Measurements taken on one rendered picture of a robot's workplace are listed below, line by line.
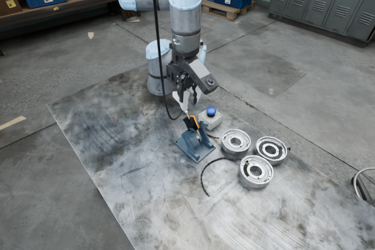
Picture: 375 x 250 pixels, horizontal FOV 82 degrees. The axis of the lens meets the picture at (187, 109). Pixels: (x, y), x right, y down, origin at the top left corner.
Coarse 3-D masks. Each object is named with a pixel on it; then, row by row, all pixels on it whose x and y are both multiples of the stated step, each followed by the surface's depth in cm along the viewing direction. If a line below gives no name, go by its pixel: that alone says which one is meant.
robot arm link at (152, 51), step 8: (160, 40) 97; (168, 40) 96; (152, 48) 92; (160, 48) 91; (168, 48) 92; (152, 56) 92; (168, 56) 93; (152, 64) 95; (152, 72) 98; (168, 72) 99
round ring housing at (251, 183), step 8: (248, 160) 74; (256, 160) 74; (264, 160) 73; (240, 168) 71; (248, 168) 72; (256, 168) 74; (256, 176) 70; (272, 176) 69; (248, 184) 69; (256, 184) 67; (264, 184) 67
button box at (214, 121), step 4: (204, 112) 89; (216, 112) 89; (200, 116) 88; (204, 116) 88; (208, 116) 87; (212, 116) 87; (216, 116) 88; (220, 116) 88; (200, 120) 90; (204, 120) 87; (208, 120) 86; (212, 120) 86; (216, 120) 86; (220, 120) 89; (208, 124) 87; (212, 124) 86; (216, 124) 88; (208, 128) 88; (212, 128) 88
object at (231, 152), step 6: (228, 132) 83; (234, 132) 83; (240, 132) 83; (222, 138) 80; (228, 138) 81; (234, 138) 82; (240, 138) 81; (246, 138) 81; (222, 144) 79; (228, 144) 80; (240, 144) 82; (228, 150) 77; (234, 150) 76; (246, 150) 77
